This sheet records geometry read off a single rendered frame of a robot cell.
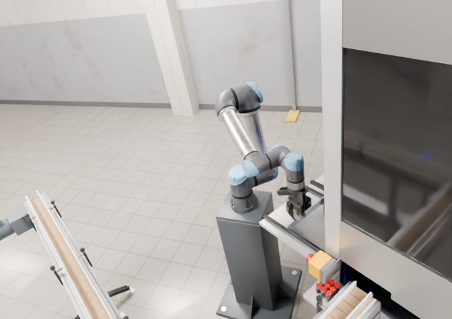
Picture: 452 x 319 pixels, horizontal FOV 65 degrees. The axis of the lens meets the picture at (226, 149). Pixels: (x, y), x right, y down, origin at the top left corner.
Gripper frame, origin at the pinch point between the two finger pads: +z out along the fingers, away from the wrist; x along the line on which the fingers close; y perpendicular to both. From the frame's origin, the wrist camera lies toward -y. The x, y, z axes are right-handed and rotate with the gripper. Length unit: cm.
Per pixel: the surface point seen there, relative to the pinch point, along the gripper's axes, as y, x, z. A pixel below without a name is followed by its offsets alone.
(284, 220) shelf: -4.8, -2.2, 3.5
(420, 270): 60, -12, -29
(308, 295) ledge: 28.9, -24.9, 3.2
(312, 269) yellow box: 28.4, -21.6, -8.7
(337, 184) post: 32, -12, -45
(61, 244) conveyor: -70, -88, -1
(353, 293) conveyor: 41.8, -15.8, -2.0
